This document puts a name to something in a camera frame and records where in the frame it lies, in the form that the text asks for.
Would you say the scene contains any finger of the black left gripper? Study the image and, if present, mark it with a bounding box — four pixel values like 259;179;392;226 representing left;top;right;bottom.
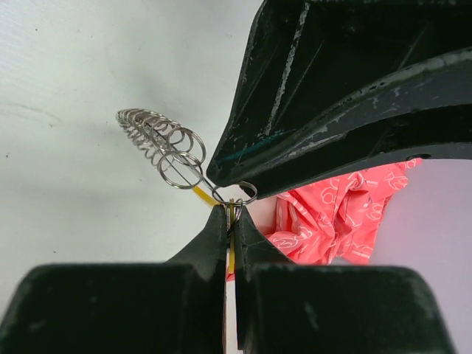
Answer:
235;48;471;197
207;1;471;186

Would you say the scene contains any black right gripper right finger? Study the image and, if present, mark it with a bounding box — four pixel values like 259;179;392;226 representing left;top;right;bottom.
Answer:
234;210;455;354

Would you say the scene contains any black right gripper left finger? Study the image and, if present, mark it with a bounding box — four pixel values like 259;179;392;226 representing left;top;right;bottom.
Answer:
1;206;227;353

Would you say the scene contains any large keyring with yellow grip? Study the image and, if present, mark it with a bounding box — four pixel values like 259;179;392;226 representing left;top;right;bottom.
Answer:
116;108;232;207

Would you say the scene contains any yellow tag with silver keys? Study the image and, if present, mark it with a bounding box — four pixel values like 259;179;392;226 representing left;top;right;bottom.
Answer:
226;198;243;281

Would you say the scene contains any pink patterned jacket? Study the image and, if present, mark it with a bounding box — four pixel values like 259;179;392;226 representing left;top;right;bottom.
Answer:
249;158;423;266

